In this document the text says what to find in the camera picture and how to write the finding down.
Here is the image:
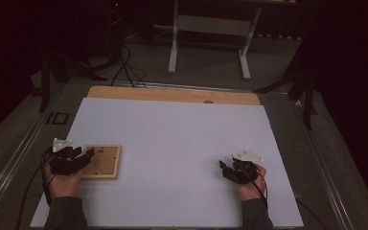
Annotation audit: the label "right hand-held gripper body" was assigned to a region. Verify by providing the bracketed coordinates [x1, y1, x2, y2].
[231, 149, 265, 185]

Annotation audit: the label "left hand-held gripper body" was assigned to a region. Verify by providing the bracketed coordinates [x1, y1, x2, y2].
[49, 137, 89, 176]

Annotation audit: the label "wooden picture frame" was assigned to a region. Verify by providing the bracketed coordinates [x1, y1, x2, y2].
[80, 144, 123, 180]

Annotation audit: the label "person's right hand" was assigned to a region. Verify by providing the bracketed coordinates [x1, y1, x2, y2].
[236, 163, 267, 202]

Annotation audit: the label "person's left hand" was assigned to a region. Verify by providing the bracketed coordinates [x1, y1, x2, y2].
[44, 165, 87, 199]

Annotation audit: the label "black floor socket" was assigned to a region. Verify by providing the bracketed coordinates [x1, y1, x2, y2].
[46, 111, 70, 126]

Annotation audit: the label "white table mat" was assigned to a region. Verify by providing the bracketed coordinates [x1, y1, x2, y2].
[29, 96, 305, 229]

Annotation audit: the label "black tripod stand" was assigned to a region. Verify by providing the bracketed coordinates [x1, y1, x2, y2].
[253, 41, 319, 130]
[37, 41, 108, 113]

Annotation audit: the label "dark equipment stand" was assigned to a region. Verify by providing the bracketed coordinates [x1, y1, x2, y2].
[106, 0, 126, 65]

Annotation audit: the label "right hand-held gripper black cable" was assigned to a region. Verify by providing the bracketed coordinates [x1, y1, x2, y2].
[241, 166, 329, 230]

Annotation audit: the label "metal floor rail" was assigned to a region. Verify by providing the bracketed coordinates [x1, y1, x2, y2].
[288, 95, 357, 230]
[65, 77, 290, 95]
[0, 92, 61, 221]

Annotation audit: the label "black floor cables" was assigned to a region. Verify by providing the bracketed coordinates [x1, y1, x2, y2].
[109, 42, 149, 89]

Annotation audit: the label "white desk frame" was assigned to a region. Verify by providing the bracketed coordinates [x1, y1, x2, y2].
[152, 0, 265, 81]

